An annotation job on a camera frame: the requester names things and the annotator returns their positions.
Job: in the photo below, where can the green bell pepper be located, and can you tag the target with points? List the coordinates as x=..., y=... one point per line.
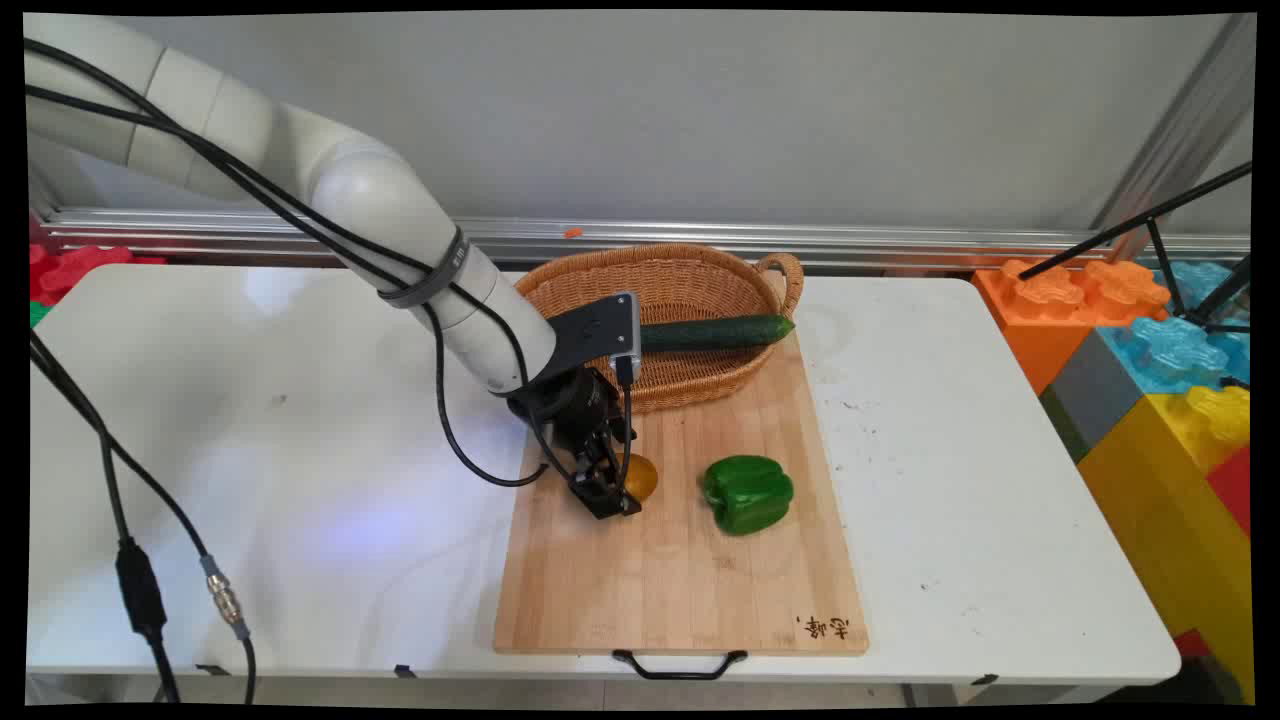
x=747, y=492

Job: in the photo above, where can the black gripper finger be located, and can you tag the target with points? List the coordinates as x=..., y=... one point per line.
x=625, y=475
x=598, y=485

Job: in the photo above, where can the grey giant toy brick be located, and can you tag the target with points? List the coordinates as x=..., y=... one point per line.
x=1090, y=395

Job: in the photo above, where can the small orange fruit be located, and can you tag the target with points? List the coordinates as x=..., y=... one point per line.
x=643, y=478

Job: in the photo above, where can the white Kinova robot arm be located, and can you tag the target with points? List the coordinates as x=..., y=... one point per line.
x=380, y=200

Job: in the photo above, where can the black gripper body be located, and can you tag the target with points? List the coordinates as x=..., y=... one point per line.
x=570, y=410

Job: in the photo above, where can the orange giant toy brick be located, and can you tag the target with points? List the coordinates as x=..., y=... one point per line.
x=1035, y=310

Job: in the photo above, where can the wrist camera with black bracket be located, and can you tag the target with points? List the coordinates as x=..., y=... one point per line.
x=592, y=330

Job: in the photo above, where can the black tripod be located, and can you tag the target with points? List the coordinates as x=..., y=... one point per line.
x=1165, y=210

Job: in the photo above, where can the woven wicker basket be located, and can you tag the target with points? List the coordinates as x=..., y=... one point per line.
x=660, y=275

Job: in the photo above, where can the blue giant toy brick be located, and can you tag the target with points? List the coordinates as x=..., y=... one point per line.
x=1180, y=350
x=1195, y=278

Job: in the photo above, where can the horizontal aluminium rail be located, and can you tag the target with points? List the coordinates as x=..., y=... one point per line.
x=700, y=238

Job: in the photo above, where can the slanted aluminium post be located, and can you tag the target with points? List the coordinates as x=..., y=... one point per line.
x=1185, y=120

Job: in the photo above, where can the yellow giant toy brick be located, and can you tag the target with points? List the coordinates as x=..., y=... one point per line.
x=1170, y=510

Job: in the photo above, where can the red toy brick pile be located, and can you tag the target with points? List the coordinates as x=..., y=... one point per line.
x=80, y=265

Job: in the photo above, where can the red giant toy brick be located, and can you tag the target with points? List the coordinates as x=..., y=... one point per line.
x=1233, y=490

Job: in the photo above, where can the green toy brick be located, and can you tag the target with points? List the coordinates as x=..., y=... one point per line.
x=37, y=313

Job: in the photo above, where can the dark green cucumber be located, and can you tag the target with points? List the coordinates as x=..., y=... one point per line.
x=720, y=332

